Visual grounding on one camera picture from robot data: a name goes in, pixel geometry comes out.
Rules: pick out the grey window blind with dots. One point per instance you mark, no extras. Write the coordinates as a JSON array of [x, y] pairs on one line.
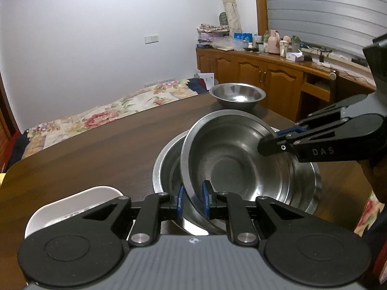
[[317, 12]]

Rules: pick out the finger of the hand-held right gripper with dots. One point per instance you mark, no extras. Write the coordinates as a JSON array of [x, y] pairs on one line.
[[302, 149], [332, 108]]

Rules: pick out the pink kettle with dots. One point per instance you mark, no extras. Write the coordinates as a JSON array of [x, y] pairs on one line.
[[273, 43]]

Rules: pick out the small white box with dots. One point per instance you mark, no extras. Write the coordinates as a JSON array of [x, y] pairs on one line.
[[294, 56]]

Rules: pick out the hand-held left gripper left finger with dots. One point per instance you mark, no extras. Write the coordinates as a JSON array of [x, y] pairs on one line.
[[180, 202]]

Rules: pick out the dark red folded clothes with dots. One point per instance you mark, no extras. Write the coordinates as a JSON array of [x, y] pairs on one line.
[[19, 148]]

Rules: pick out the white wall switch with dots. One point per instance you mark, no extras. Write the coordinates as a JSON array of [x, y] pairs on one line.
[[151, 39]]

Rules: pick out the green bottle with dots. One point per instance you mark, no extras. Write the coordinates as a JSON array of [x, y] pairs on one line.
[[266, 40]]

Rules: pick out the dark blue cloth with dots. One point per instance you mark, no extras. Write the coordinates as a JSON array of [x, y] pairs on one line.
[[196, 86]]

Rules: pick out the large steel bowl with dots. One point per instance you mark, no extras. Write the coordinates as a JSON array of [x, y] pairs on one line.
[[166, 163]]

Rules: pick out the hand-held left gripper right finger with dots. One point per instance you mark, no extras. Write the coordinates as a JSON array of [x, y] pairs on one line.
[[205, 198]]

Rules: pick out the cup with green plant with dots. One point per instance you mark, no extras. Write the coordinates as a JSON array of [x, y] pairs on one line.
[[295, 43]]

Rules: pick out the wooden louvered wardrobe door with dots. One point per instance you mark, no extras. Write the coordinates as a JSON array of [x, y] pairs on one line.
[[4, 127]]

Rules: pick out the floral blanket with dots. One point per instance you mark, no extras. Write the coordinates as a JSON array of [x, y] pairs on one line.
[[99, 117]]

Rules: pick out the small green fan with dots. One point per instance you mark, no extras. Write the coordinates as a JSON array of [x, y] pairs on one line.
[[223, 18]]

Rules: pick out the wooden sideboard cabinet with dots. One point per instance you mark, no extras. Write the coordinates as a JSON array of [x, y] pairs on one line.
[[242, 69]]

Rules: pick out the large floral white plate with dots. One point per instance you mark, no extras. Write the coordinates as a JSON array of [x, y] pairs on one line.
[[60, 205]]

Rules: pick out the white cup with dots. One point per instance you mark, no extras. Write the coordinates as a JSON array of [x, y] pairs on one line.
[[284, 48]]

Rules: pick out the white paper bag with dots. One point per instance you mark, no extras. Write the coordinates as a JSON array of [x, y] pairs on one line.
[[208, 79]]

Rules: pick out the wooden window frame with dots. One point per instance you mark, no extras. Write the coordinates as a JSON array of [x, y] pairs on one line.
[[260, 6]]

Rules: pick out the blue box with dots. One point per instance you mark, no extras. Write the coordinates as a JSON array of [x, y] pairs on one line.
[[242, 36]]

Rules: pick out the cream curtain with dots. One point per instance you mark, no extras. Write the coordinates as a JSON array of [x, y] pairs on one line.
[[231, 6]]

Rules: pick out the stack of folded cloths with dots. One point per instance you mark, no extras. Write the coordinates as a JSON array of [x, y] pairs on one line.
[[211, 28]]

